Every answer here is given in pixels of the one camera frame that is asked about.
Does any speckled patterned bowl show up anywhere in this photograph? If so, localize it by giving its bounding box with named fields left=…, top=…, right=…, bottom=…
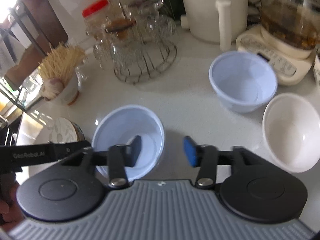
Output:
left=313, top=51, right=320, bottom=87

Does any dry yellow noodle bundle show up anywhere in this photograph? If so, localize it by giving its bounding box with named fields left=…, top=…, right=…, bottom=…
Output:
left=39, top=44, right=86, bottom=86

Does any white bowl with noodles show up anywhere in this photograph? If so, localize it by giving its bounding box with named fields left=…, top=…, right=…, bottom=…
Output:
left=44, top=72, right=79, bottom=106

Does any left hand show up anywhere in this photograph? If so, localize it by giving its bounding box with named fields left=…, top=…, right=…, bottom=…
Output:
left=1, top=173, right=24, bottom=231

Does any plain white bowl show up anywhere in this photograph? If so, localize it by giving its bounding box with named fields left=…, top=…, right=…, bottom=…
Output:
left=262, top=93, right=319, bottom=173

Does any red lid plastic jar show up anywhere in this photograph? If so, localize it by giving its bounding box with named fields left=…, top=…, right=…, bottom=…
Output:
left=82, top=0, right=111, bottom=41

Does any light blue bowl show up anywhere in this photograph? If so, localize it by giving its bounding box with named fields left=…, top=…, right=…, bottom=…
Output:
left=208, top=51, right=278, bottom=114
left=92, top=105, right=165, bottom=182

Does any leaf pattern plate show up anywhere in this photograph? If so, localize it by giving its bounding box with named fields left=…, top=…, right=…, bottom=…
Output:
left=34, top=118, right=85, bottom=145

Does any glass kettle with tea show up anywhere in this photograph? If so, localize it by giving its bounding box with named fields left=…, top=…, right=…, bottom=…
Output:
left=260, top=0, right=319, bottom=50

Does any wire glass rack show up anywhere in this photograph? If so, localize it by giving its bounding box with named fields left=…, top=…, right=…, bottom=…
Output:
left=93, top=0, right=177, bottom=85

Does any amber glass cup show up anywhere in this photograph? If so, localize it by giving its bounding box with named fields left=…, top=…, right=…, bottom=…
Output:
left=105, top=18, right=136, bottom=40

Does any dark shelf frame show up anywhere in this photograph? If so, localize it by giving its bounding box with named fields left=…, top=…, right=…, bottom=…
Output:
left=1, top=0, right=68, bottom=111

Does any white pot with handle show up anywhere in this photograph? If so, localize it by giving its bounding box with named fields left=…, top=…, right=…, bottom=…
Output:
left=183, top=0, right=248, bottom=51

